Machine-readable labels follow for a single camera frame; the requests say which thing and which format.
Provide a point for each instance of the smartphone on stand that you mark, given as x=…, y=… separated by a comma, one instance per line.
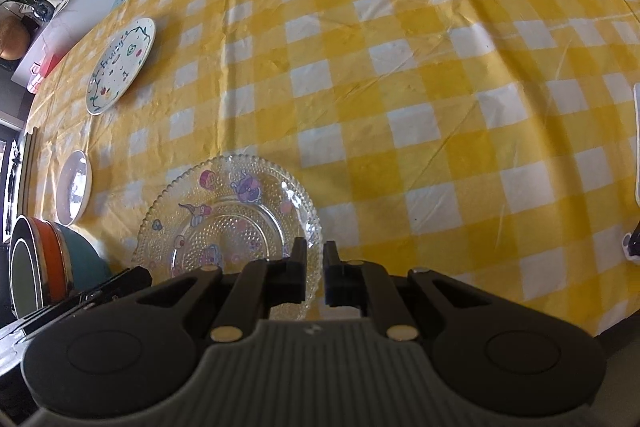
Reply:
x=636, y=94

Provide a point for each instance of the blue steel bowl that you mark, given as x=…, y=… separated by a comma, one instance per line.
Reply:
x=80, y=260

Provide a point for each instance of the orange steel bowl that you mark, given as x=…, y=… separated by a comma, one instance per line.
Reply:
x=42, y=241

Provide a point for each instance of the dark notebook stack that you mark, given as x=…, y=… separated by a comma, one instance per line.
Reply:
x=27, y=149

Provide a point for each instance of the yellow checkered tablecloth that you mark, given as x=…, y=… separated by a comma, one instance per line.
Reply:
x=490, y=140

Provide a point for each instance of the clear glass patterned plate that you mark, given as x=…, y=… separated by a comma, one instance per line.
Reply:
x=228, y=211

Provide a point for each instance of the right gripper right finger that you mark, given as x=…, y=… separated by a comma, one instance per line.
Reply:
x=368, y=287

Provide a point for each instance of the green ceramic bowl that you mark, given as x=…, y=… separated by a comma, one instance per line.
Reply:
x=24, y=280

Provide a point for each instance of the golden round vase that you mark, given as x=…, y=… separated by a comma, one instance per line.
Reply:
x=14, y=39

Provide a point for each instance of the white Fruity painted plate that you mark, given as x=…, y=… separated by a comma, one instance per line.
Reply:
x=119, y=65

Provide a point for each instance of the pink storage box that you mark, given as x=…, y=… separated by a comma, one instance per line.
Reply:
x=42, y=69

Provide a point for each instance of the small white sticker plate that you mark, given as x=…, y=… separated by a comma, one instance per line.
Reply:
x=74, y=188

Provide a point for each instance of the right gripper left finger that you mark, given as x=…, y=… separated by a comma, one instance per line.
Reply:
x=248, y=297

